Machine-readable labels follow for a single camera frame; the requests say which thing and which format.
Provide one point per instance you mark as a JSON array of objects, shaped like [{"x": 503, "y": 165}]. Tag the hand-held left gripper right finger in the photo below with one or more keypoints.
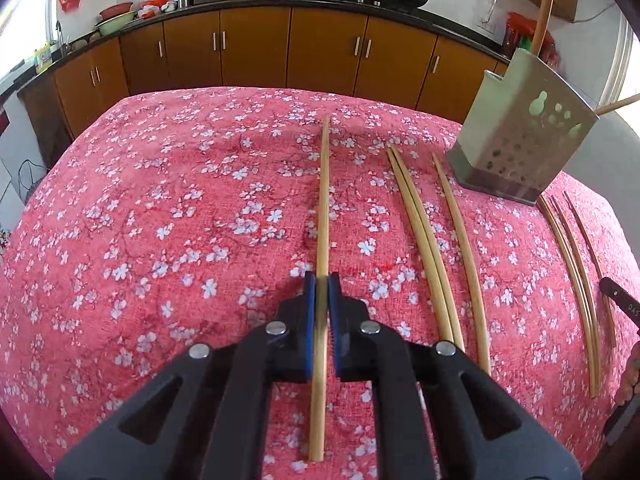
[{"x": 336, "y": 320}]

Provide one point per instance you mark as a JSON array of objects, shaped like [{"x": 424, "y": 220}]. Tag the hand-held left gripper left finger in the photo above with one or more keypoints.
[{"x": 309, "y": 320}]

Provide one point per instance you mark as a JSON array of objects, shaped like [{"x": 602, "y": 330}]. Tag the light bamboo chopstick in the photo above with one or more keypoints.
[
  {"x": 324, "y": 210},
  {"x": 457, "y": 230},
  {"x": 403, "y": 185},
  {"x": 590, "y": 240},
  {"x": 411, "y": 185},
  {"x": 545, "y": 10},
  {"x": 620, "y": 104},
  {"x": 570, "y": 265},
  {"x": 581, "y": 265}
]

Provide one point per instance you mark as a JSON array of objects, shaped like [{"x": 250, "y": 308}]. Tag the perforated metal utensil holder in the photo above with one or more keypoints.
[{"x": 520, "y": 135}]

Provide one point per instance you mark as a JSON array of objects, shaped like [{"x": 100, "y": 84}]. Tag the person's right hand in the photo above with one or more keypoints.
[{"x": 631, "y": 375}]

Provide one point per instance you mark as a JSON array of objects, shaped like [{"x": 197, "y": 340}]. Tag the red floral tablecloth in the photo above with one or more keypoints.
[{"x": 175, "y": 260}]

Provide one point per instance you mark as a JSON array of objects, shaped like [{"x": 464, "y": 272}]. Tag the large side window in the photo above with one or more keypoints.
[{"x": 625, "y": 50}]

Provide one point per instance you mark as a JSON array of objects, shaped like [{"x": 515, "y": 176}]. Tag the brown lower kitchen cabinets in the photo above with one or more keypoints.
[{"x": 250, "y": 55}]

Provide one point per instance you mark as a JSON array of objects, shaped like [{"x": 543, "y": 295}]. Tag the red bag with bottles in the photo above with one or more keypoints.
[{"x": 520, "y": 35}]

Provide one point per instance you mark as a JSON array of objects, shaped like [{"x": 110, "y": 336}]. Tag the black kitchen countertop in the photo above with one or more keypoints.
[{"x": 300, "y": 1}]

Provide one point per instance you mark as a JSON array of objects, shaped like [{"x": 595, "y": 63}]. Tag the red and white plastic bag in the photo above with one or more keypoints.
[{"x": 156, "y": 7}]

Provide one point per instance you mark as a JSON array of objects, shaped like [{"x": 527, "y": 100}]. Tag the green plastic basin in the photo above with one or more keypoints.
[{"x": 115, "y": 25}]

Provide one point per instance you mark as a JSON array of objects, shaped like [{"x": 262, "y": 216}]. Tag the red plastic basin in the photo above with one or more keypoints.
[{"x": 116, "y": 10}]

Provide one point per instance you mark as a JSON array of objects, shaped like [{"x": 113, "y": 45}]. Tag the yellow green dish sponge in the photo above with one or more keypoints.
[{"x": 43, "y": 55}]

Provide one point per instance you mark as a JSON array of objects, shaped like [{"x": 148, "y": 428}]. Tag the metal faucet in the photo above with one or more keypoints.
[{"x": 59, "y": 35}]

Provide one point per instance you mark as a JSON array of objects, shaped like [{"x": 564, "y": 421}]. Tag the window above sink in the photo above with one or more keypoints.
[{"x": 25, "y": 25}]

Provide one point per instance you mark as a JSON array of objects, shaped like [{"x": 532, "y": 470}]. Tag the white wall socket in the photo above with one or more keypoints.
[{"x": 486, "y": 25}]

